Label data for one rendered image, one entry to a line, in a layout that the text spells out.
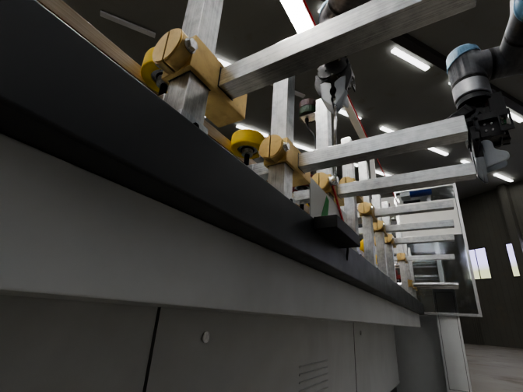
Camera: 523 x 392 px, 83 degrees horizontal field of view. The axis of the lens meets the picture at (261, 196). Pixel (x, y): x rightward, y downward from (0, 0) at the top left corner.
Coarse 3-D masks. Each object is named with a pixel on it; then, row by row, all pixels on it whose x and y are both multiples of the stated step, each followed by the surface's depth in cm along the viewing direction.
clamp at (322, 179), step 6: (318, 174) 77; (324, 174) 76; (330, 174) 77; (318, 180) 76; (324, 180) 75; (324, 186) 74; (330, 186) 76; (336, 186) 80; (330, 192) 76; (336, 192) 79; (342, 198) 84; (336, 204) 83; (342, 204) 83
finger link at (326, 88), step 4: (320, 84) 72; (324, 84) 72; (328, 84) 71; (324, 88) 71; (328, 88) 71; (332, 88) 72; (324, 92) 71; (328, 92) 70; (332, 92) 71; (324, 96) 70; (328, 96) 70; (324, 100) 70; (328, 100) 69; (332, 100) 70; (328, 104) 69; (332, 104) 68; (328, 108) 69; (332, 108) 69; (332, 112) 69
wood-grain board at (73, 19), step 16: (48, 0) 39; (64, 16) 41; (80, 16) 43; (80, 32) 42; (96, 32) 44; (112, 48) 46; (128, 64) 49; (208, 128) 64; (224, 144) 69; (240, 160) 74; (304, 208) 105
